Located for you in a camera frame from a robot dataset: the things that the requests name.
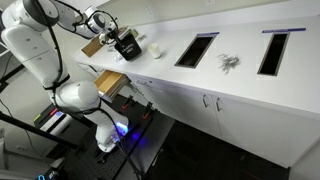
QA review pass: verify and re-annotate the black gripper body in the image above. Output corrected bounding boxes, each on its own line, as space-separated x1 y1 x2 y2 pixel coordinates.
105 28 124 45

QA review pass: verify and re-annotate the white cup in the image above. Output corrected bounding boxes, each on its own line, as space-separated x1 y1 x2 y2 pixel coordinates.
147 42 162 60

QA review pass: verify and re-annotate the small grey metal clutter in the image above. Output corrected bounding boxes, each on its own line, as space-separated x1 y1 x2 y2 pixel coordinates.
136 33 148 43

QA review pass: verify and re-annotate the open wooden drawer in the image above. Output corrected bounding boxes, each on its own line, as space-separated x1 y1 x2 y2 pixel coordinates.
93 69 130 104

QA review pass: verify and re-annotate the orange black clamp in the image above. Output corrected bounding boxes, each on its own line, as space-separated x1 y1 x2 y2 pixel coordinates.
141 101 155 121
121 94 135 111

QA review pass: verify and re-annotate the short blue label strip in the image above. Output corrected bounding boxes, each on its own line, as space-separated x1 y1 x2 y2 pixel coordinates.
196 31 221 37

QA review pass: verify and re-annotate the control box with coloured buttons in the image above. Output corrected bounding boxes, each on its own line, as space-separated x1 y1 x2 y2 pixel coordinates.
32 102 73 136

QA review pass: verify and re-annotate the black platform board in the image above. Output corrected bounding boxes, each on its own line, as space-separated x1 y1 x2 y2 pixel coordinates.
125 109 176 178

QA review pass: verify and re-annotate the black stand leg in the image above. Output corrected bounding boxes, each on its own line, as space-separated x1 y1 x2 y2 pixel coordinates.
0 64 25 93

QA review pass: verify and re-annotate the black tripod pole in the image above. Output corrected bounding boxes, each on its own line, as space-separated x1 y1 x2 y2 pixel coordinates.
0 111 80 150

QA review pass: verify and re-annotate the black electronics box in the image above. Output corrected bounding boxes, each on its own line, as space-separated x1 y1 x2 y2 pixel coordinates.
33 166 63 180

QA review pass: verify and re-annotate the white cabinet counter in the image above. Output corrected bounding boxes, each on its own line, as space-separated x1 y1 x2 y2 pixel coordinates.
71 4 320 170

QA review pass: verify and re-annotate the long blue label strip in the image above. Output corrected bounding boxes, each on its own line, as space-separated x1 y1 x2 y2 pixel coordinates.
261 27 307 34

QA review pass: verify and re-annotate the metal drawer handle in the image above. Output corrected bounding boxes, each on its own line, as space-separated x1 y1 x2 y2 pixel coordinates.
135 78 150 87

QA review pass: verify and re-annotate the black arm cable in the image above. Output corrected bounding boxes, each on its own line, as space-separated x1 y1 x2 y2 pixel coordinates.
31 0 120 101

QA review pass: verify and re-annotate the metal cabinet door handle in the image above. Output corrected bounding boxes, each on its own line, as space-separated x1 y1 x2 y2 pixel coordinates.
201 93 211 109
215 96 224 113

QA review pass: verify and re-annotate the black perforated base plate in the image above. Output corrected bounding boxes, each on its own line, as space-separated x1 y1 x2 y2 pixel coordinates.
63 94 156 180

